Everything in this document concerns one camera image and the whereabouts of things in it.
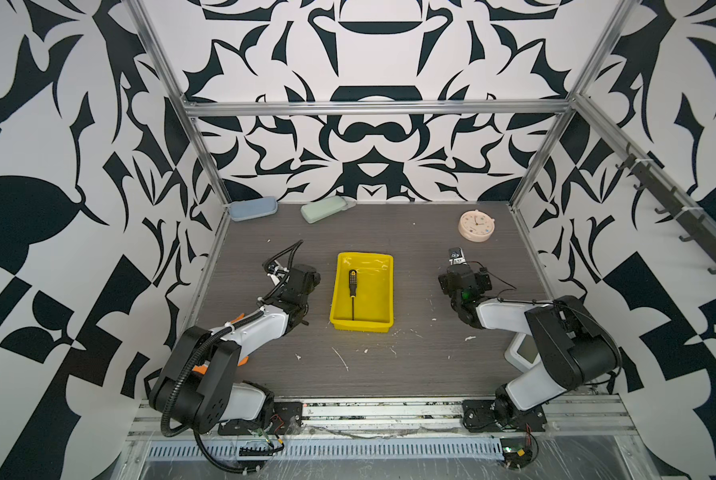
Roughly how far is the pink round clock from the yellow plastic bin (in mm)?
327

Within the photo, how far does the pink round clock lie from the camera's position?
3.62ft

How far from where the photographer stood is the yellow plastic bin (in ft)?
2.90
